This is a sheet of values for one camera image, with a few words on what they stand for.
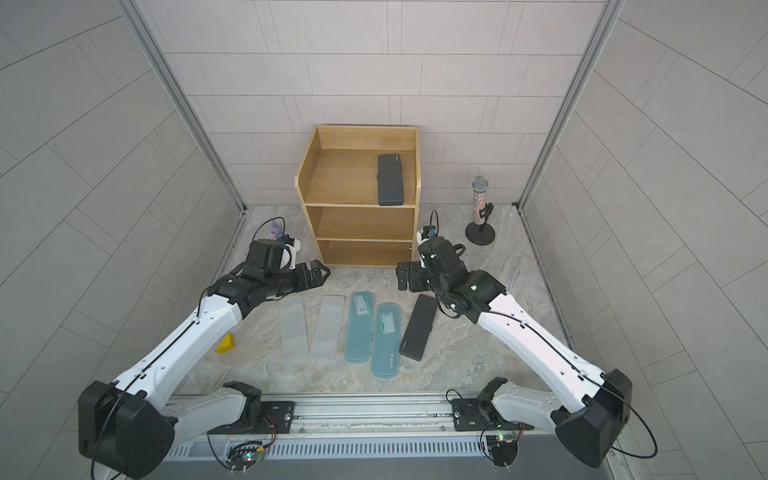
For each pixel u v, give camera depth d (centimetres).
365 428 71
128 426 37
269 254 60
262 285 58
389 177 82
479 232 106
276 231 105
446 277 52
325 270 75
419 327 85
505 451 68
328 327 84
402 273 64
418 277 63
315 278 69
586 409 37
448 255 52
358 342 83
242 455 65
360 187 81
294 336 83
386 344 83
